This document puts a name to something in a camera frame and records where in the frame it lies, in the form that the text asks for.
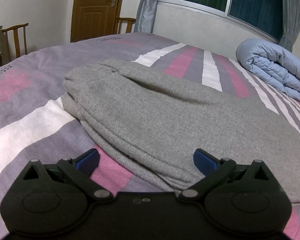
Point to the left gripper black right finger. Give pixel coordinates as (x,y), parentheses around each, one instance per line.
(215,172)

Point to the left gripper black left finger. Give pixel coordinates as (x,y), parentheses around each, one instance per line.
(78,171)

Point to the grey knit pants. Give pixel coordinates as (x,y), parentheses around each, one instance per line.
(152,123)

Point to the purple pink striped bed sheet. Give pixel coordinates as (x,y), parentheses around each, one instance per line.
(34,125)

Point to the folded light blue duvet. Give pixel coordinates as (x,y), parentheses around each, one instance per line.
(272,64)

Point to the wooden chair by door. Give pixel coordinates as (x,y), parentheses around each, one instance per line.
(127,21)

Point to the brown wooden door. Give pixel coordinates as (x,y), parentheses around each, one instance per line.
(93,18)

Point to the grey curtain by door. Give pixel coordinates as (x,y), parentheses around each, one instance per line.
(145,16)

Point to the grey curtain right side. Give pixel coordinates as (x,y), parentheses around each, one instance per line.
(290,23)

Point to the wooden chair by wall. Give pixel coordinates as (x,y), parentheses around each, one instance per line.
(14,29)

